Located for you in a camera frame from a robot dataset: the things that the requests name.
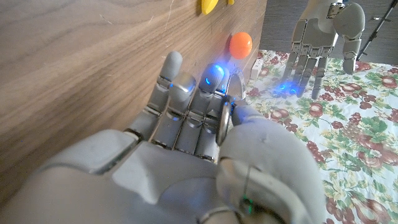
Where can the white power strip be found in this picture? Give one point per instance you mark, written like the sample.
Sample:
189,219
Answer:
257,69

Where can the yellow toy banana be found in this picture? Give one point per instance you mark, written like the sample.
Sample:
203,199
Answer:
208,5

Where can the floral fruit print backdrop cloth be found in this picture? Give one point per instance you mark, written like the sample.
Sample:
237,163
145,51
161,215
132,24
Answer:
342,130

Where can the black stand pole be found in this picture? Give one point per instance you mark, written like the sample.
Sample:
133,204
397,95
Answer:
377,28

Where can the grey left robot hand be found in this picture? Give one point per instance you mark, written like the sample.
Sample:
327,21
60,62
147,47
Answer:
317,34

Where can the orange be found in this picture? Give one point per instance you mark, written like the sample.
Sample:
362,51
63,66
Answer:
241,45

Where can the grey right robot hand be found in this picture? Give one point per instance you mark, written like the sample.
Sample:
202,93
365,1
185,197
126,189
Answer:
155,174

